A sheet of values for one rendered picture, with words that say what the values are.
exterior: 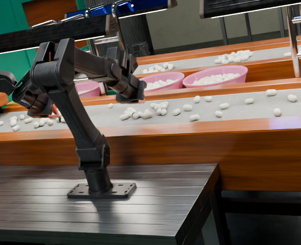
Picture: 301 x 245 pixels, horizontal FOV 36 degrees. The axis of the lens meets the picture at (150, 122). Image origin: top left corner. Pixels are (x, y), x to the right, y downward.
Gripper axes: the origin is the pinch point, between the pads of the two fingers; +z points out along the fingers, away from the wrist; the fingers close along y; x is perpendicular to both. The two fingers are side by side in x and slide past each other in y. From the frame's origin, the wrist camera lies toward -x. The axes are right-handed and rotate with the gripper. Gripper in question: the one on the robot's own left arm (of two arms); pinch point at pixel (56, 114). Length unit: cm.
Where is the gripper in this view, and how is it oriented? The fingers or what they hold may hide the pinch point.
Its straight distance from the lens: 171.3
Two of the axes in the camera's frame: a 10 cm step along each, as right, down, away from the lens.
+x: -1.3, 9.4, -3.0
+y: -8.7, 0.4, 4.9
